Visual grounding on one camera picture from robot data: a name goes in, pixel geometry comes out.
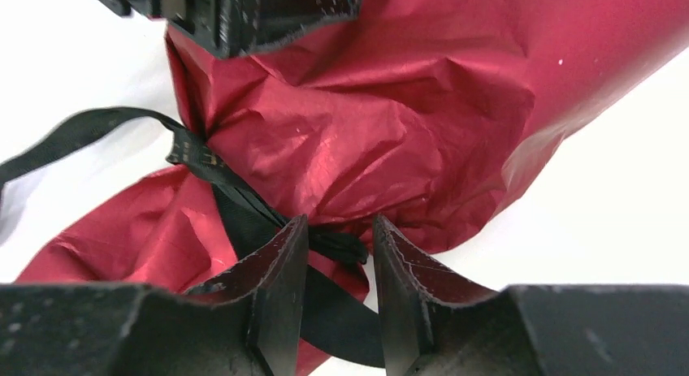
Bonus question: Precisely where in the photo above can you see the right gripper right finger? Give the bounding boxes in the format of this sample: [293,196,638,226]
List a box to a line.
[373,216,688,375]

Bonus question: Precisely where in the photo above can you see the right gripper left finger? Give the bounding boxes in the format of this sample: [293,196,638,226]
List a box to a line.
[1,216,309,375]

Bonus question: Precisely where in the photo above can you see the black ribbon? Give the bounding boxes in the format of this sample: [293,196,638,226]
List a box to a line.
[1,107,384,375]

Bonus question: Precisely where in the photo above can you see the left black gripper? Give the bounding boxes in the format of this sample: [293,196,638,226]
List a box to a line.
[98,0,362,59]

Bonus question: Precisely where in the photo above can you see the red paper bouquet wrapper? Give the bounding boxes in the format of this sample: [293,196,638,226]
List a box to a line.
[15,0,689,376]

